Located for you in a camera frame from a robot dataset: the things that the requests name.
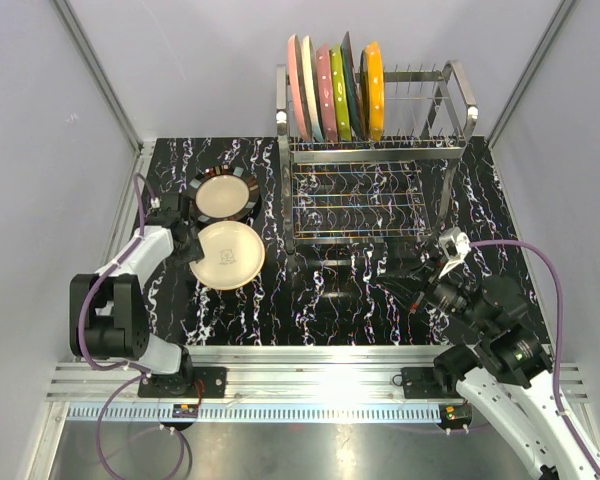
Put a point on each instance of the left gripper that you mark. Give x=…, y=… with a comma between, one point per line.
x=194, y=253

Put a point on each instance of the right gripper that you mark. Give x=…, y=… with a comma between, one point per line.
x=411, y=286

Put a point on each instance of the white bear print plate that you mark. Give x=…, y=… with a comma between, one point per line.
x=234, y=254

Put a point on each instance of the black striped bottom plate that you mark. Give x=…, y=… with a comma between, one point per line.
x=223, y=192

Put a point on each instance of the green dotted scalloped plate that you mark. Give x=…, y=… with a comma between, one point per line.
x=339, y=94

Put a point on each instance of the orange dotted scalloped plate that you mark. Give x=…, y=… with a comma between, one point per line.
x=373, y=91

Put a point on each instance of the cream and blue plate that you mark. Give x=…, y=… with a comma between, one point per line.
x=311, y=87

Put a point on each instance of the cream and pink plate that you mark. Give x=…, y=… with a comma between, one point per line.
x=297, y=90

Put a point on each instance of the pink dotted scalloped plate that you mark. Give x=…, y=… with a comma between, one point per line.
x=325, y=90

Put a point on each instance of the teal plate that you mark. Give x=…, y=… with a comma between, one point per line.
x=352, y=90

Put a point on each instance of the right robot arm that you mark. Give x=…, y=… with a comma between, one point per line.
x=508, y=376

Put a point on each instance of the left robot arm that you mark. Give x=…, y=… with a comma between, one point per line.
x=109, y=326

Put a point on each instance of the steel dish rack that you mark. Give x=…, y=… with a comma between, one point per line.
x=366, y=191

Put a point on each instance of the black marble mat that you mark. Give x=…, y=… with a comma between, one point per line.
x=331, y=298

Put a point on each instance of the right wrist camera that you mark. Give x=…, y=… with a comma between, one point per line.
x=455, y=245

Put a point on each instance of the aluminium mounting rail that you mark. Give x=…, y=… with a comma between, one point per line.
x=289, y=374

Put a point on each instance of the slotted cable duct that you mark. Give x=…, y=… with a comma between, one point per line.
x=419, y=413

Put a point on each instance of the left aluminium frame post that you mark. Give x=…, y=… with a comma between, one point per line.
x=76, y=32

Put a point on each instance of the aluminium frame post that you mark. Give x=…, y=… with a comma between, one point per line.
x=540, y=53
x=76, y=32

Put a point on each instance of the right aluminium frame post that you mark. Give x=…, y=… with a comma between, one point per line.
x=540, y=53

